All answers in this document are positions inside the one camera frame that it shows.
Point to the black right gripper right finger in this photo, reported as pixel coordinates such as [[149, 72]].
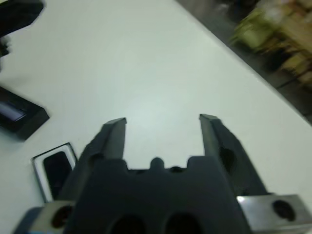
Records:
[[219, 141]]

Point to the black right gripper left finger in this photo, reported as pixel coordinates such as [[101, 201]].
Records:
[[112, 141]]

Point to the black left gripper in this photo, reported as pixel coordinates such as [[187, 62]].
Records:
[[17, 12]]

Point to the black box lid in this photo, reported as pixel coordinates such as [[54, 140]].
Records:
[[29, 122]]

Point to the black box with white insert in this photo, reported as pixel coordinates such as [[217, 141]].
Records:
[[39, 170]]

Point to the yellow-green sack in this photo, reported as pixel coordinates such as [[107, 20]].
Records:
[[251, 31]]

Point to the stacked wooden crates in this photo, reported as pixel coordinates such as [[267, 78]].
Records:
[[292, 36]]

